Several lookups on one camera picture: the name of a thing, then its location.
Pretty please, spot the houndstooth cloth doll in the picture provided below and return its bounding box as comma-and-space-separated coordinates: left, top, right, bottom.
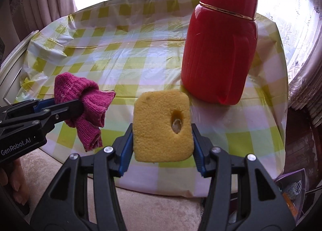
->
279, 180, 302, 194

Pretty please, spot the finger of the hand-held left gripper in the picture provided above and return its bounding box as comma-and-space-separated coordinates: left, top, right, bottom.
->
40, 99, 85, 133
2, 98, 56, 121

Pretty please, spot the magenta knit glove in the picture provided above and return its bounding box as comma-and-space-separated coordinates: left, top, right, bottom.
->
54, 72, 117, 152

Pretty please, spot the purple white cardboard box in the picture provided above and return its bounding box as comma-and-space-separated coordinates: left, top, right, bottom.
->
274, 168, 315, 224

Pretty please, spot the cream cabinet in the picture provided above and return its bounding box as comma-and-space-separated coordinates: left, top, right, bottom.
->
0, 30, 38, 111

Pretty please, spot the beige velvet stool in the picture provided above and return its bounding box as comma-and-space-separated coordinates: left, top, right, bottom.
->
19, 146, 209, 231

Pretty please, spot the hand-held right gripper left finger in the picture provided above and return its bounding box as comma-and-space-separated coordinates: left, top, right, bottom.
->
30, 122, 134, 231

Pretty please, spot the red thermos flask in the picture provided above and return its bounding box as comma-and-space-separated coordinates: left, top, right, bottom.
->
181, 0, 259, 106

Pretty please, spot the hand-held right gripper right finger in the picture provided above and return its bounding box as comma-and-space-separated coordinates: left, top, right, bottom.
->
192, 122, 295, 231

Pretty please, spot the taupe patterned curtain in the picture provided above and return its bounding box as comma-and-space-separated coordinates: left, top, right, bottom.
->
7, 0, 78, 45
287, 65, 322, 128

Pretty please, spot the person's left hand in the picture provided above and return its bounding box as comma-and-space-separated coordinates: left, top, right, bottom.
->
0, 158, 27, 206

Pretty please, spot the green checked plastic tablecloth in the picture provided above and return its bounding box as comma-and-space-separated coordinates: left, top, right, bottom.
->
15, 0, 288, 197

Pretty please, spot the yellow sponge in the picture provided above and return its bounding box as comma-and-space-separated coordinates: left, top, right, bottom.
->
133, 90, 195, 163

